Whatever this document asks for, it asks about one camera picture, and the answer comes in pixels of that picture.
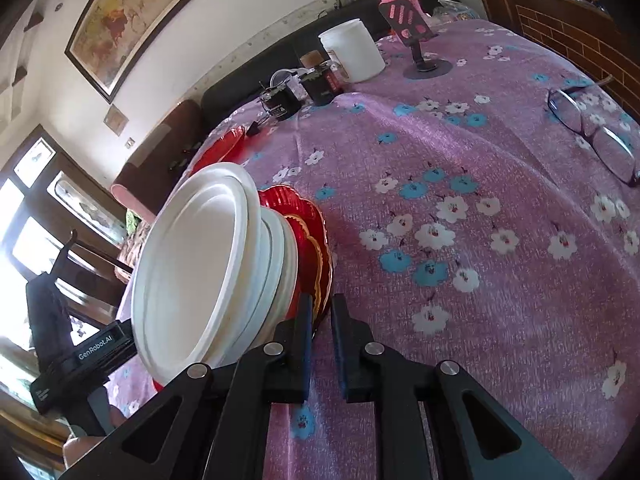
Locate black small device box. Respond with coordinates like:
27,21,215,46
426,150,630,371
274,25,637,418
258,70,302,122

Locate white plastic bowl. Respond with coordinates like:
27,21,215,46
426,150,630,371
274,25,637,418
131,162,264,385

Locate maroon armchair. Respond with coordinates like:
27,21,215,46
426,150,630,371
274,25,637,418
110,100,208,223

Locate red scalloped plate with sticker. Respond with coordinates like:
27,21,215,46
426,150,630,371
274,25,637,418
285,214,324,324

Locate framed wall painting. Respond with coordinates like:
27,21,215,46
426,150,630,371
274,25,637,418
65,0,190,103

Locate pink phone stand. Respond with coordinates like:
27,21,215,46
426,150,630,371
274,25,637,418
378,0,452,80

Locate black ink bottle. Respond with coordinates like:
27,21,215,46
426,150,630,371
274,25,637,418
299,50,344,106

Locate far red plate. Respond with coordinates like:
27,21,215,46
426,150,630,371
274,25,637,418
189,126,246,177

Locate white plastic jar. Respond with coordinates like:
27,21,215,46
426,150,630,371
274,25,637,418
318,18,386,84

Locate person's left hand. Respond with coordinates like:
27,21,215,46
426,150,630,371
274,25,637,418
63,405,127,469

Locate dark wooden chair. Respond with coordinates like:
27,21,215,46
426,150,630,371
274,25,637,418
50,230,134,327

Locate black sofa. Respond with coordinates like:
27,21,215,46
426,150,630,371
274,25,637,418
200,0,452,122

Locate black rimmed eyeglasses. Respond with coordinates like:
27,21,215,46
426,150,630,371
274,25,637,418
547,86,639,188

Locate purple floral tablecloth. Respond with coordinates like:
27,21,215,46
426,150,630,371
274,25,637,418
106,18,640,480

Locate cream plastic bowl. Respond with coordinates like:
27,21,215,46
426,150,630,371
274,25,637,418
270,212,298,323

